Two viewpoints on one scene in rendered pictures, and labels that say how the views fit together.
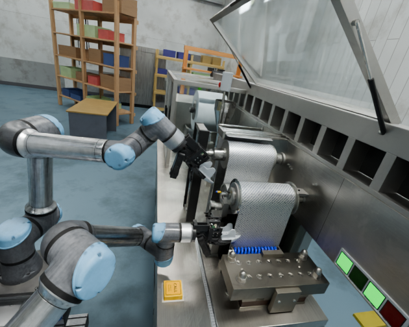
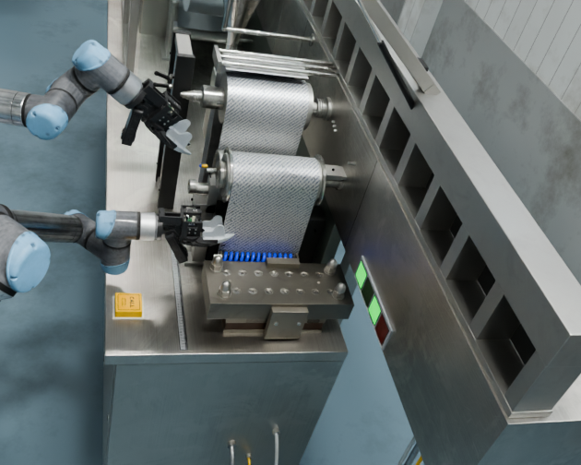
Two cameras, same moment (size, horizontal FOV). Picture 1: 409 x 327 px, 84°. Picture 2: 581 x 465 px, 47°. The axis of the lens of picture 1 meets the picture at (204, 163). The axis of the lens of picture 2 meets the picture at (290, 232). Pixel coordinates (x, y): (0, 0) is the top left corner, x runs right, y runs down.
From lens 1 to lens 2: 0.85 m
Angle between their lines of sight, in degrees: 17
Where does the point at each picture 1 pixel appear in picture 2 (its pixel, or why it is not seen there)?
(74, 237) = not seen: outside the picture
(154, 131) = (94, 79)
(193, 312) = (157, 332)
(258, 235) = (263, 236)
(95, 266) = (29, 256)
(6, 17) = not seen: outside the picture
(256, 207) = (255, 194)
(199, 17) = not seen: outside the picture
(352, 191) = (380, 181)
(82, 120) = not seen: outside the picture
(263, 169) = (288, 127)
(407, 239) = (404, 244)
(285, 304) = (287, 328)
